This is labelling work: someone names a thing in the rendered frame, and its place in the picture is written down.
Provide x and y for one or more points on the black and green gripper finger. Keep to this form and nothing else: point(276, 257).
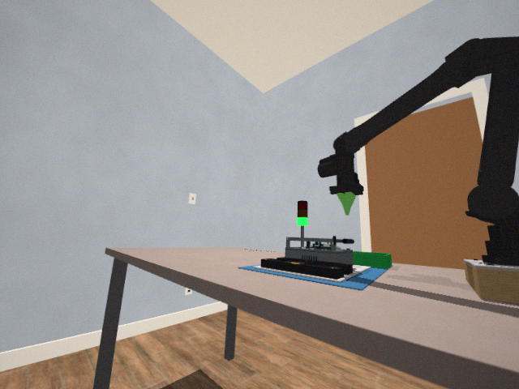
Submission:
point(349, 199)
point(341, 197)

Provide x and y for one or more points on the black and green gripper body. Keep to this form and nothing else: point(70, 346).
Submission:
point(346, 183)

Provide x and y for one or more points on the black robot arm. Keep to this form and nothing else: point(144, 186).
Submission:
point(494, 200)

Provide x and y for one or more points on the green bin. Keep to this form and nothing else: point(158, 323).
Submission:
point(368, 259)

